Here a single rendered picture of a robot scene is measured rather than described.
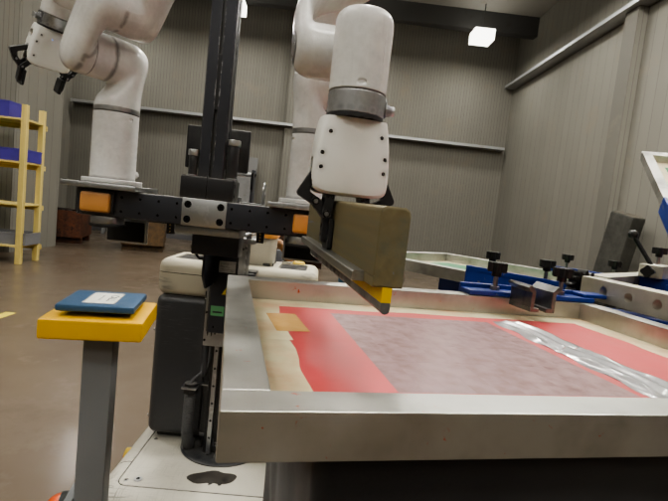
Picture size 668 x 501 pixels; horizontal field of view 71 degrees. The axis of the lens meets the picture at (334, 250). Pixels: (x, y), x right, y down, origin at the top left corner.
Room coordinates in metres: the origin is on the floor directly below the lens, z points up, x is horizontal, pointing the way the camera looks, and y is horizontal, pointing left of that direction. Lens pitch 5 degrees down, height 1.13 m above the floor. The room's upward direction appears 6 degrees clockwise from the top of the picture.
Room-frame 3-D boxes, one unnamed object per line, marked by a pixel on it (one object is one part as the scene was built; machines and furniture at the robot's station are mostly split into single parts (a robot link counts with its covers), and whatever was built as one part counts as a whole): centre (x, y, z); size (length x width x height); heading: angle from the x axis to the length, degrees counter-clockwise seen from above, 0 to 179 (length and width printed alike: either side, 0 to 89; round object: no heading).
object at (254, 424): (0.68, -0.25, 0.97); 0.79 x 0.58 x 0.04; 103
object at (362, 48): (0.66, -0.01, 1.34); 0.15 x 0.10 x 0.11; 10
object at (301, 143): (1.09, 0.08, 1.21); 0.16 x 0.13 x 0.15; 2
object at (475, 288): (1.00, -0.43, 0.98); 0.30 x 0.05 x 0.07; 103
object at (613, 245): (6.42, -3.45, 0.76); 0.91 x 0.90 x 1.53; 92
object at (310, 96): (1.08, 0.07, 1.37); 0.13 x 0.10 x 0.16; 100
